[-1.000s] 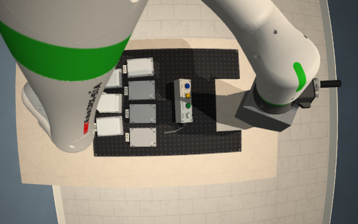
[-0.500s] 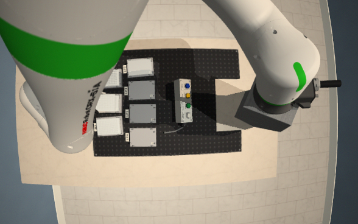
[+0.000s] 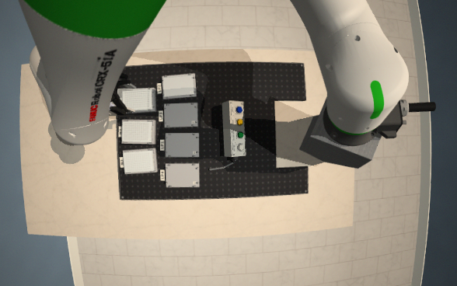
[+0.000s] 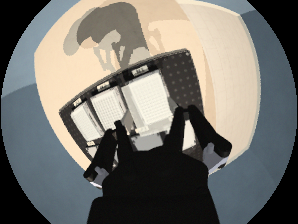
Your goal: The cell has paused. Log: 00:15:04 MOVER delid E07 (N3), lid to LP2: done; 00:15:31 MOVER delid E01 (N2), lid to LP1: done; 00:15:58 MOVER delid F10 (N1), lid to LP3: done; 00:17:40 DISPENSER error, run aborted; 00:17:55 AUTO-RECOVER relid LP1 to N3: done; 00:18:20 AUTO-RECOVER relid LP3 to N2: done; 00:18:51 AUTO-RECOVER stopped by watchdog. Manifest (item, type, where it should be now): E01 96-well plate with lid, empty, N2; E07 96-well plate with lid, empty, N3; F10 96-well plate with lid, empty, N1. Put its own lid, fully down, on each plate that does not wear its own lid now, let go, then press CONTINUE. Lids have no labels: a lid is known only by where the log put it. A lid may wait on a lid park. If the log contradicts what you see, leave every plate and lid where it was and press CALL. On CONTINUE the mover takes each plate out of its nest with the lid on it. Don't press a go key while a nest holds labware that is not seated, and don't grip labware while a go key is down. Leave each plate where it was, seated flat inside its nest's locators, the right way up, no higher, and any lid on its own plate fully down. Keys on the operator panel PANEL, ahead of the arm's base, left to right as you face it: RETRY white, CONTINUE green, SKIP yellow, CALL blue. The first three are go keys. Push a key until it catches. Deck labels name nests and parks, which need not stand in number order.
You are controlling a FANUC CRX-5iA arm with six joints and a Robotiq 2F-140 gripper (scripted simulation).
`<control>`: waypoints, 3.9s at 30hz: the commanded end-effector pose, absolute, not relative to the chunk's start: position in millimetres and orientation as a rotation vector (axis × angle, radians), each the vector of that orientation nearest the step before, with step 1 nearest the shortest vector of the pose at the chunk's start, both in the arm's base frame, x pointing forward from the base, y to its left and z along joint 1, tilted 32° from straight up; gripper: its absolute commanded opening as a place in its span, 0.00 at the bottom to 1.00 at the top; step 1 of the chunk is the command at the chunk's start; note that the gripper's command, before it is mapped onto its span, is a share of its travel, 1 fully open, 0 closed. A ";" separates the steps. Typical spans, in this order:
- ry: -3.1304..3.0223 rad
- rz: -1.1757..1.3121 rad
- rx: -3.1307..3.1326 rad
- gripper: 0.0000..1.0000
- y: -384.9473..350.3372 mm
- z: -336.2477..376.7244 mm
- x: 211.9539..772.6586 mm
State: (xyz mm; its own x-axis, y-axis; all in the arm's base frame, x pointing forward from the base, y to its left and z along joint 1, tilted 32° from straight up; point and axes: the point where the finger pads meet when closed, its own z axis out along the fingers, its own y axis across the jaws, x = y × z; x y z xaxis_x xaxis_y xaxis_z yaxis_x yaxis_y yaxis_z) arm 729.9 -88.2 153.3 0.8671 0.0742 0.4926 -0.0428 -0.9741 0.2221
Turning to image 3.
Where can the grey angled control panel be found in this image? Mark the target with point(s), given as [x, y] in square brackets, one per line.
[233, 130]

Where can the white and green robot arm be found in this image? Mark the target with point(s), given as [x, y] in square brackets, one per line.
[84, 45]

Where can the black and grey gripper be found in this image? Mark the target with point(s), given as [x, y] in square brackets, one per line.
[119, 107]

